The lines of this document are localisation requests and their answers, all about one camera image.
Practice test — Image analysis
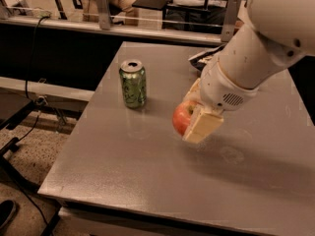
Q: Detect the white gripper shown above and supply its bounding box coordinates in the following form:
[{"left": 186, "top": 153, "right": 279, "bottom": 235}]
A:
[{"left": 183, "top": 55, "right": 258, "bottom": 144}]

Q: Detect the red apple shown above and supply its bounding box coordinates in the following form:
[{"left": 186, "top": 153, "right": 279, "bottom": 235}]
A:
[{"left": 172, "top": 100, "right": 197, "bottom": 136}]

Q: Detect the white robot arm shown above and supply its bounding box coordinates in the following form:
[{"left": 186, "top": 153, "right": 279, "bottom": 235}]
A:
[{"left": 183, "top": 0, "right": 315, "bottom": 144}]

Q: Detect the green soda can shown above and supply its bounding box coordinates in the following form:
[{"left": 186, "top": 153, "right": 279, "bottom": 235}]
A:
[{"left": 119, "top": 59, "right": 147, "bottom": 108}]

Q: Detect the blue chip bag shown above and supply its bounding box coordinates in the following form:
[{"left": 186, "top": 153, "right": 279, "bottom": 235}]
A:
[{"left": 188, "top": 46, "right": 223, "bottom": 72}]

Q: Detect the black chair seat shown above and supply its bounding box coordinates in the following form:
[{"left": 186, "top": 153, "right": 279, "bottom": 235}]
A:
[{"left": 132, "top": 0, "right": 170, "bottom": 11}]

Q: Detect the metal railing with posts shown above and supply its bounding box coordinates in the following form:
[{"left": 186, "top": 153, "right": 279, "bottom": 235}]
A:
[{"left": 0, "top": 0, "right": 244, "bottom": 47}]

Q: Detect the seated person in khaki pants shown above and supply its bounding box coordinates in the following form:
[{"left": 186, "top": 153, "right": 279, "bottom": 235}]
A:
[{"left": 81, "top": 0, "right": 139, "bottom": 27}]

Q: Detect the black shoe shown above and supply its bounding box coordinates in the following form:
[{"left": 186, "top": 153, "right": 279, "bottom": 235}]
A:
[{"left": 0, "top": 200, "right": 16, "bottom": 229}]

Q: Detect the black cable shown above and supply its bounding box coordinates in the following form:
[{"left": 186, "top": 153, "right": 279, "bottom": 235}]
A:
[{"left": 13, "top": 15, "right": 51, "bottom": 149}]

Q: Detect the black desk frame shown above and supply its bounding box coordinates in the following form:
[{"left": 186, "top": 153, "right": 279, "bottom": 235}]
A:
[{"left": 0, "top": 100, "right": 39, "bottom": 193}]

